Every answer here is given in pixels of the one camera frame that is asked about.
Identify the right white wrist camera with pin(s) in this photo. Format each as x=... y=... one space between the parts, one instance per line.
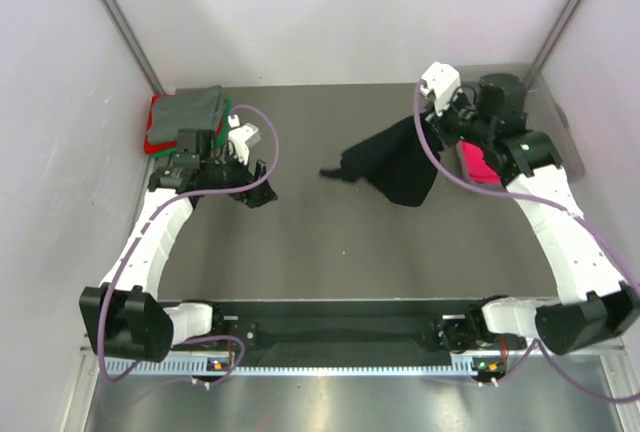
x=439 y=84

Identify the aluminium frame post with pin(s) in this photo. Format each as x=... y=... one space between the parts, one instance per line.
x=128 y=36
x=560 y=26

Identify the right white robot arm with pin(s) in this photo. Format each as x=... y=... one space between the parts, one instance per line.
x=597 y=296

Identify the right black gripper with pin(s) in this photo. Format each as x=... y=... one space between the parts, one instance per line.
x=438 y=123

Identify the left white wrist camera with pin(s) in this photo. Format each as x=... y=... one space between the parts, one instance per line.
x=242 y=137

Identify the clear plastic bin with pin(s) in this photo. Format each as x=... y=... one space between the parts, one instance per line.
x=544 y=114

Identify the slotted cable duct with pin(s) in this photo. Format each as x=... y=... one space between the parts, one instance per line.
x=214 y=365

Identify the aluminium rail frame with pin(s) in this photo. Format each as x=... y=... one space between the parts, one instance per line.
x=587 y=391

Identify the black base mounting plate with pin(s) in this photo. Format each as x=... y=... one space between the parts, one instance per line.
x=368 y=332

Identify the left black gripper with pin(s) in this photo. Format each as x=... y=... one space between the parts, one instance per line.
x=256 y=196

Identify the left aluminium frame post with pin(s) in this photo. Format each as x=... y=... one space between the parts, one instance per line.
x=128 y=36

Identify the folded green t shirt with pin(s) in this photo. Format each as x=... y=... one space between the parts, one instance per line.
x=220 y=137

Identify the folded grey t shirt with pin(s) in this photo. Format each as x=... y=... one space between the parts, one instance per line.
x=197 y=109

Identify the right aluminium frame post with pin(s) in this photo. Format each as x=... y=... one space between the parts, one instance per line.
x=560 y=26

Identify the folded red t shirt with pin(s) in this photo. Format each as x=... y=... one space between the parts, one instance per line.
x=152 y=144

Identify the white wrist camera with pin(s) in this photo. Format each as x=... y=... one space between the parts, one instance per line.
x=242 y=137
x=439 y=84

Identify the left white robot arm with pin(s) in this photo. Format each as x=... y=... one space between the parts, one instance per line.
x=122 y=316

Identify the pink t shirt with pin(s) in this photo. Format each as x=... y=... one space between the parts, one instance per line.
x=474 y=168

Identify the black t shirt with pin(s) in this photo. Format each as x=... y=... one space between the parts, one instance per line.
x=392 y=161

